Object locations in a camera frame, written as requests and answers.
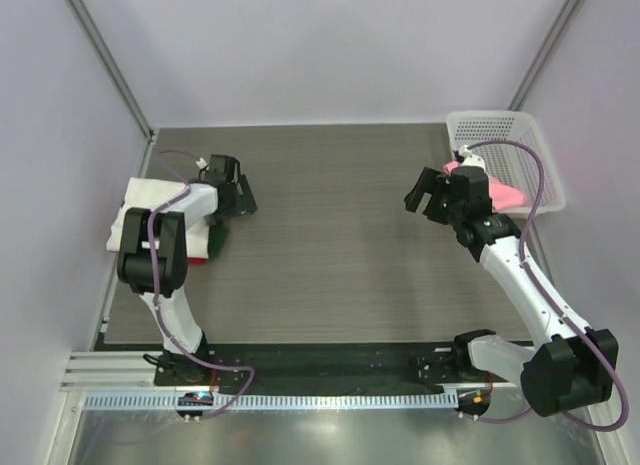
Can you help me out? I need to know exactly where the aluminium corner post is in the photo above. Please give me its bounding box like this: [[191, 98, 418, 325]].
[[65, 0, 154, 141], [508, 0, 586, 111]]

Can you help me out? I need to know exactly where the white perforated plastic basket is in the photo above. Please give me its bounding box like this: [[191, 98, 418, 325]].
[[446, 110, 566, 218]]

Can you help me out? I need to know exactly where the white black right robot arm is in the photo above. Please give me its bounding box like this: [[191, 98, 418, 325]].
[[404, 164, 619, 417]]

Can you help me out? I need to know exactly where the left aluminium corner post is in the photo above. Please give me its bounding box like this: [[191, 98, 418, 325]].
[[65, 0, 154, 141]]

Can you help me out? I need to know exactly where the aluminium frame rail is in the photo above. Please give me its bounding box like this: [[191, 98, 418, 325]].
[[60, 349, 161, 392]]

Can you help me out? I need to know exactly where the white and green t shirt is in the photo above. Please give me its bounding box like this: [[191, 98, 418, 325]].
[[104, 177, 232, 266]]

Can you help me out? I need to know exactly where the folded magenta t shirt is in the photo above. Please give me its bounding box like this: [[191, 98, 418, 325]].
[[188, 257, 208, 265]]

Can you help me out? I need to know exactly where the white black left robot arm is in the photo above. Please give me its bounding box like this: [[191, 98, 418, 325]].
[[116, 154, 258, 385]]

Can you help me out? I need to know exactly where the pink t shirt in basket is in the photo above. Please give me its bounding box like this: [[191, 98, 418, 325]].
[[443, 157, 528, 211]]

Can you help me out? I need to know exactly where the right aluminium corner post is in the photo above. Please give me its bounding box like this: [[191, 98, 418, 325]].
[[508, 0, 586, 111]]

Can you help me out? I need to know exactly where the white slotted cable duct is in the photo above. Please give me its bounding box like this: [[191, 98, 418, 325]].
[[84, 390, 458, 411]]

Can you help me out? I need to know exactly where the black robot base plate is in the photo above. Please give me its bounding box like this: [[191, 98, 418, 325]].
[[144, 342, 491, 396]]

